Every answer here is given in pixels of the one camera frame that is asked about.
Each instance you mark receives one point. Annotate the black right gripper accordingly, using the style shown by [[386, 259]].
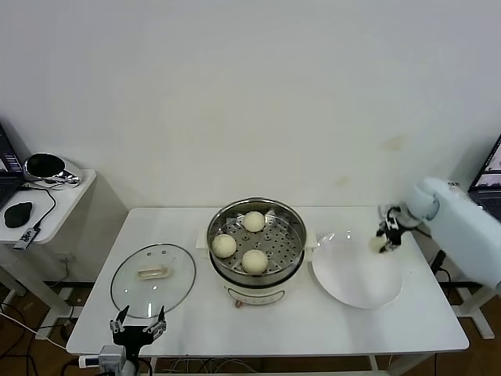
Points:
[[398, 229]]

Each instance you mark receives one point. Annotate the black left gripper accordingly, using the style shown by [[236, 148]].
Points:
[[131, 336]]

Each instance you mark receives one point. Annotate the white steamed baozi bun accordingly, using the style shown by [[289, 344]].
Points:
[[253, 221], [255, 261], [377, 243], [224, 246]]

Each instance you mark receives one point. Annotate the round glass pot lid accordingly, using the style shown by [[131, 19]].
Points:
[[172, 282]]

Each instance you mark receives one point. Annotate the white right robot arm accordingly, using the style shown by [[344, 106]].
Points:
[[462, 227]]

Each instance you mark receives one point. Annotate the steel perforated steamer basket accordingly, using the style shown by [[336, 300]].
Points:
[[216, 223]]

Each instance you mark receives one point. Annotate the large white round plate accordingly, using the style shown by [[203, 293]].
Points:
[[352, 274]]

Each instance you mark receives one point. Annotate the white rectangular work table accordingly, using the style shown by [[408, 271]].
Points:
[[195, 333]]

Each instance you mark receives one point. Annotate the white printed label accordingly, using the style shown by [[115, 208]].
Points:
[[454, 184]]

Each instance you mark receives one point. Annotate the black open laptop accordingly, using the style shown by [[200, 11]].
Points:
[[8, 188], [489, 172]]

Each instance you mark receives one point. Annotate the cream electric cooker base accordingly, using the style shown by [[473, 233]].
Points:
[[254, 293]]

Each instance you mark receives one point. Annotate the grey usb hub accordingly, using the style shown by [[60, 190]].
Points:
[[26, 237]]

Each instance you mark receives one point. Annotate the black computer mouse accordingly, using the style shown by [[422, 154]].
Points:
[[17, 214]]

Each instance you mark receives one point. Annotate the black silver headset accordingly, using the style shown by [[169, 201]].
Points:
[[41, 164]]

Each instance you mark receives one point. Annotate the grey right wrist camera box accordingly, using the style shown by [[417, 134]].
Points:
[[387, 210]]

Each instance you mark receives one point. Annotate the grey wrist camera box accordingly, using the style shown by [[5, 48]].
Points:
[[387, 210], [112, 357]]

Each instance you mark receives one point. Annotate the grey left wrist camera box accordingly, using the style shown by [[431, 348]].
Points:
[[112, 357]]

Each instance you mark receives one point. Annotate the white wall socket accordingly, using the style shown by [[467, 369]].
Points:
[[66, 259]]

